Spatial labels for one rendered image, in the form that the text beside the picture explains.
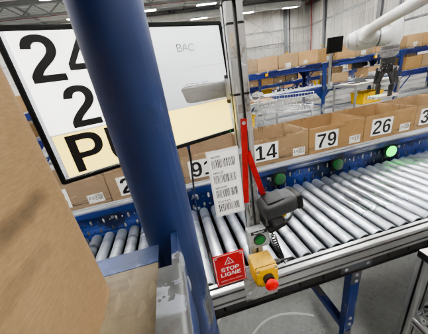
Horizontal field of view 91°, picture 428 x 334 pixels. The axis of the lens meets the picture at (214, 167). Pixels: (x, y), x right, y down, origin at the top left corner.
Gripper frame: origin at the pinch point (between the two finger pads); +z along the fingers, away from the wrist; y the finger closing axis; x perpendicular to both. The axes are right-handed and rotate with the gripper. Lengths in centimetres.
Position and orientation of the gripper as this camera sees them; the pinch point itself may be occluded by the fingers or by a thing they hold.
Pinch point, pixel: (383, 91)
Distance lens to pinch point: 182.5
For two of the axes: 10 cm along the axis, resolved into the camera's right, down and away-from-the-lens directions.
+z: 1.6, 9.1, 3.8
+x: 9.6, -2.3, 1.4
